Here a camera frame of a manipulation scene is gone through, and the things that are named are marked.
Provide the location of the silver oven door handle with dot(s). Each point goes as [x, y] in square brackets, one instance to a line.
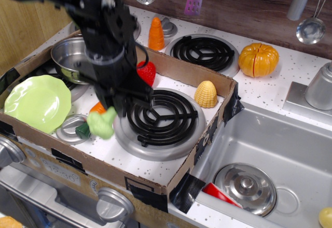
[45, 198]

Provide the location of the silver oven knob left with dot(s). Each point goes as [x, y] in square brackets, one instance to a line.
[10, 153]

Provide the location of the small orange toy carrot tip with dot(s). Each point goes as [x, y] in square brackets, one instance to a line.
[156, 35]

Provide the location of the front left black burner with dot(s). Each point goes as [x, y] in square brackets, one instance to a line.
[49, 75]

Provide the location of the hanging purple spatula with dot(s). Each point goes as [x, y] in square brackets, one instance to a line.
[193, 7]

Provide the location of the front right black burner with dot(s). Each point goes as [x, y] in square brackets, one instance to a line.
[166, 131]

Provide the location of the silver pot lid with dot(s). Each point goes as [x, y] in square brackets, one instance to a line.
[249, 186]

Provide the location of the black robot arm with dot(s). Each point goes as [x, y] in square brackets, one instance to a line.
[107, 28]

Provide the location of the silver toy faucet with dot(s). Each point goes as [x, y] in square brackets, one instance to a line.
[308, 78]

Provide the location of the red toy pepper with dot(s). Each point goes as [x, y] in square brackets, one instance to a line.
[213, 190]

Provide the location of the orange toy pumpkin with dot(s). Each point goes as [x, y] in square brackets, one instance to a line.
[258, 60]

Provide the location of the orange toy bread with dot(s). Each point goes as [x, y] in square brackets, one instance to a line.
[9, 222]

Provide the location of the grey toy sink basin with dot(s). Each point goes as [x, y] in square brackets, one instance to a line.
[295, 155]

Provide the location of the back right black burner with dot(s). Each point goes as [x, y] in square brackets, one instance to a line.
[206, 50]

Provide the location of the silver stove knob back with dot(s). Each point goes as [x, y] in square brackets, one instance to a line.
[169, 28]

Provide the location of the yellow toy corn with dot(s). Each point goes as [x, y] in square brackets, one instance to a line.
[206, 95]

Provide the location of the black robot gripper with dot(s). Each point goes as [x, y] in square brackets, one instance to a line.
[118, 85]

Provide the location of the silver oven knob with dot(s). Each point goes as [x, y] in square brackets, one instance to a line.
[112, 206]
[10, 153]

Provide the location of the hanging silver ladle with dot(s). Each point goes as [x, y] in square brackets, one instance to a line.
[311, 30]

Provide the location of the light green toy broccoli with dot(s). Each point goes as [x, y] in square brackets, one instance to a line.
[108, 117]

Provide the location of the red toy strawberry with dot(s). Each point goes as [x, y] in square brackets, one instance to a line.
[147, 72]

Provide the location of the yellow toy lemon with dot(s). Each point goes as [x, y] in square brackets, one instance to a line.
[325, 217]

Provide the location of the light green plastic plate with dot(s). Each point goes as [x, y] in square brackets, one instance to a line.
[42, 109]

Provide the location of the brown cardboard fence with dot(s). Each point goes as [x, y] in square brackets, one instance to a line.
[89, 165]

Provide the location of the stainless steel pot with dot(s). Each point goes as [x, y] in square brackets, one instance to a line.
[71, 60]

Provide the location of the silver oven knob right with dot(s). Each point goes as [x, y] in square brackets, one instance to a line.
[112, 206]

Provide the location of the silver stove knob front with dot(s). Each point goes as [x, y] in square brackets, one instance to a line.
[66, 132]

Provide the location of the orange toy carrot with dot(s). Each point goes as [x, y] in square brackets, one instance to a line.
[84, 130]

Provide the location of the silver stove knob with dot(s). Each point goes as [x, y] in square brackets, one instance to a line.
[169, 28]
[66, 132]

